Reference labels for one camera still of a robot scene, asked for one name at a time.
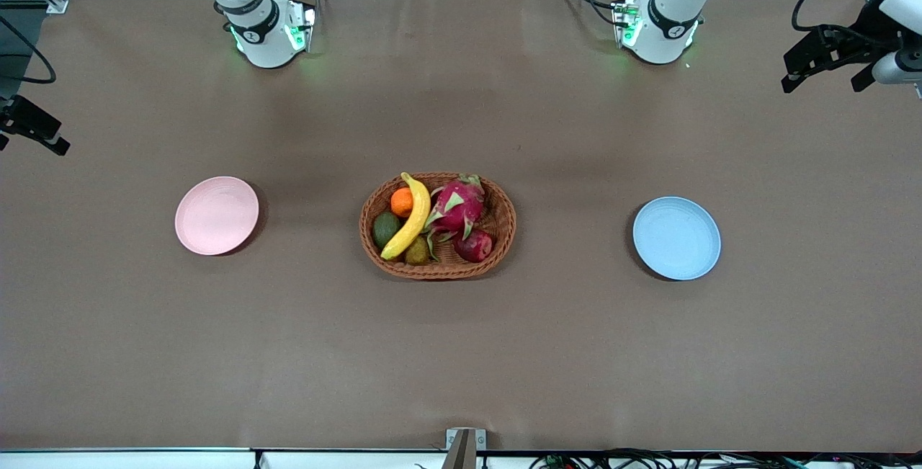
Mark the green avocado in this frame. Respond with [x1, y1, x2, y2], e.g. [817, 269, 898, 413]
[372, 211, 402, 251]

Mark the brown table mat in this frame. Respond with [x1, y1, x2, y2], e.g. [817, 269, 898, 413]
[0, 0, 922, 453]

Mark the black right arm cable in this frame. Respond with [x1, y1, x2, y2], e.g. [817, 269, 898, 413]
[0, 15, 57, 84]

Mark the brown woven basket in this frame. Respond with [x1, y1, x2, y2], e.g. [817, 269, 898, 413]
[359, 171, 518, 281]

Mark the light blue plate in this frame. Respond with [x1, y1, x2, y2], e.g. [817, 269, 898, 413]
[632, 196, 722, 282]

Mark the grey metal table bracket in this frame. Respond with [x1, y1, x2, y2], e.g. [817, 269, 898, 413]
[445, 428, 487, 469]

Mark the pink dragon fruit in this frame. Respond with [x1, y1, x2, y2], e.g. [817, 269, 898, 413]
[424, 174, 487, 261]

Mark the black floor cable bundle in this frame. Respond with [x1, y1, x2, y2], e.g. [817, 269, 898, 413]
[529, 447, 922, 469]

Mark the dark red apple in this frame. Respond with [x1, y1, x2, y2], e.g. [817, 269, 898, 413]
[452, 228, 495, 264]

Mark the yellow banana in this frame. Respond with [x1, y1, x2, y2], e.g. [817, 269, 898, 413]
[380, 172, 431, 262]

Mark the pink plate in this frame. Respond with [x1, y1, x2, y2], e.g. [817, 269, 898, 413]
[174, 176, 260, 256]

